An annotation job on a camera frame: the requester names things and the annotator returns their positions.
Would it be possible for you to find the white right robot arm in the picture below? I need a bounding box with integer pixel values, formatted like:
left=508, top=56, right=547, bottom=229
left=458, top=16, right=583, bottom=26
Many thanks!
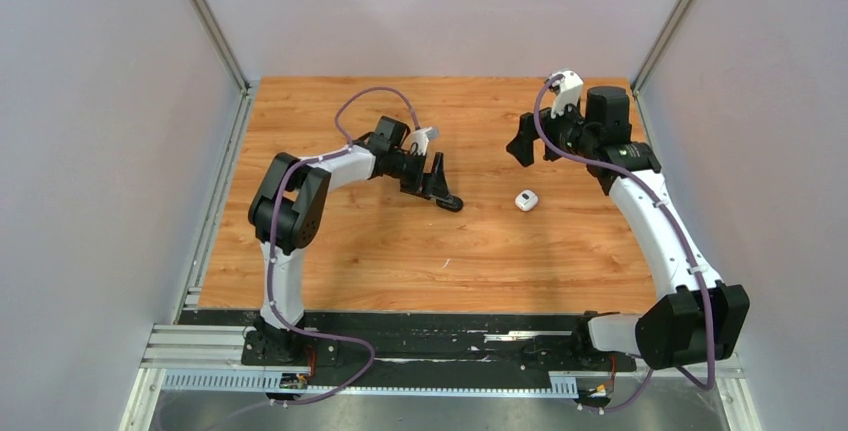
left=506, top=86, right=750, bottom=370

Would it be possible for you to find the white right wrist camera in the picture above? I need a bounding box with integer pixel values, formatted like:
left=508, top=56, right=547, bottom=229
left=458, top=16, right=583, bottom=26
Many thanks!
left=548, top=68, right=584, bottom=118

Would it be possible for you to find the black earbud case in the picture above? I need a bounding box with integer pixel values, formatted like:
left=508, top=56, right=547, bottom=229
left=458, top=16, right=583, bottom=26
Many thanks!
left=434, top=195, right=464, bottom=213

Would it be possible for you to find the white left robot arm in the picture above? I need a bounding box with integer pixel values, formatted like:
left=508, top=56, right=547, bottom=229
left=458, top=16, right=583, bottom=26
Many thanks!
left=248, top=116, right=464, bottom=364

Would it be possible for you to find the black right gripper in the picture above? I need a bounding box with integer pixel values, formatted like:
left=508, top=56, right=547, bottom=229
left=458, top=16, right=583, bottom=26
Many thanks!
left=507, top=94, right=597, bottom=167

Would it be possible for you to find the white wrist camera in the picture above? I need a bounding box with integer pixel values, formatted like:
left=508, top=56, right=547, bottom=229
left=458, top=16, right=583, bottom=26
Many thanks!
left=548, top=68, right=584, bottom=118
left=408, top=127, right=440, bottom=156

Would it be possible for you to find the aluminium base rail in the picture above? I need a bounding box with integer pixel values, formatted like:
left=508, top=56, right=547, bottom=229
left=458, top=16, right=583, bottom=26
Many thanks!
left=135, top=323, right=747, bottom=397

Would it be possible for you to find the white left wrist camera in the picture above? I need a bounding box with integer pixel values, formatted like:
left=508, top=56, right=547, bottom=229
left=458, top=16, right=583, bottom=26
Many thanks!
left=408, top=127, right=440, bottom=156

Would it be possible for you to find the white earbud charging case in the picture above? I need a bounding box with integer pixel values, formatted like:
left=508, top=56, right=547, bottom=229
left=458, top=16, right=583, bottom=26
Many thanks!
left=514, top=190, right=539, bottom=212

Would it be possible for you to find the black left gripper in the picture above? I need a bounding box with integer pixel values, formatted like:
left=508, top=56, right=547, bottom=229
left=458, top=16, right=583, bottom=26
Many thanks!
left=387, top=149, right=451, bottom=202

